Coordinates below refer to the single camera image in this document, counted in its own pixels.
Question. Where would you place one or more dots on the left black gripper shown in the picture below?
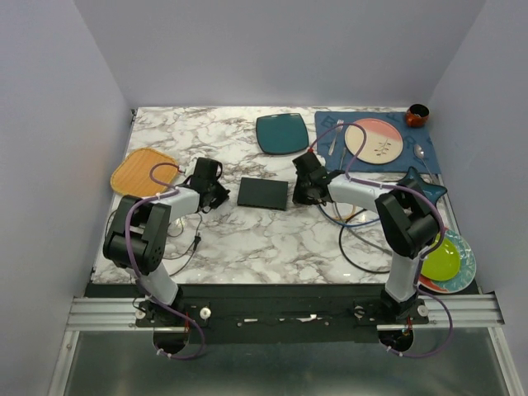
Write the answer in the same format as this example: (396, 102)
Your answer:
(223, 195)

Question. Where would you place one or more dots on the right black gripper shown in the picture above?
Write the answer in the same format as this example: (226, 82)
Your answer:
(298, 198)

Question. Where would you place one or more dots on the black network switch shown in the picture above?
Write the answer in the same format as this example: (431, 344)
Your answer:
(263, 194)

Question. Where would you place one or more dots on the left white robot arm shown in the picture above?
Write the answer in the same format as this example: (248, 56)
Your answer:
(137, 236)

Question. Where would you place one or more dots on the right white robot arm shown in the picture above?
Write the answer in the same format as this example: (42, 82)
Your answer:
(407, 211)

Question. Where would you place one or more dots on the teal square plate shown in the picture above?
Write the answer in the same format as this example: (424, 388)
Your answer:
(281, 134)

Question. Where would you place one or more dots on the silver fork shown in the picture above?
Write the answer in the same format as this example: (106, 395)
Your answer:
(338, 129)

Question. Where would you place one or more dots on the orange woven tray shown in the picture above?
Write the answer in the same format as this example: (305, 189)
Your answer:
(144, 172)

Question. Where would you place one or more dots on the pink and cream plate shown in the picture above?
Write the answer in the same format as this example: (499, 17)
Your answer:
(384, 143)

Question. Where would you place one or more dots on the blue star-shaped dish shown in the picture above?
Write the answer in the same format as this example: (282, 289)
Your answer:
(414, 180)

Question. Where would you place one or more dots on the blue placemat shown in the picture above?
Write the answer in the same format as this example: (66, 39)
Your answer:
(342, 158)

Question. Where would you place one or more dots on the silver spoon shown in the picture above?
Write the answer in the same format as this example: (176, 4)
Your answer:
(419, 153)

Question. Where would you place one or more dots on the brown lacquer cup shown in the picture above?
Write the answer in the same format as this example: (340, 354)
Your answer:
(417, 115)

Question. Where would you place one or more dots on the lime green plate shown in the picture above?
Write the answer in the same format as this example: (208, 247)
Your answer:
(443, 264)

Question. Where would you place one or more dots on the red and teal plate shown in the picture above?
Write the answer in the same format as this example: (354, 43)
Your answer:
(464, 277)

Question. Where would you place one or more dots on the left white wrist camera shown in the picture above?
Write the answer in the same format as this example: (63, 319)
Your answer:
(186, 170)

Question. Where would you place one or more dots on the black mounting base plate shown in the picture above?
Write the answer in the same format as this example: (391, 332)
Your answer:
(275, 314)

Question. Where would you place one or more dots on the aluminium rail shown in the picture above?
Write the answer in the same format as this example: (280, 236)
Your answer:
(108, 314)

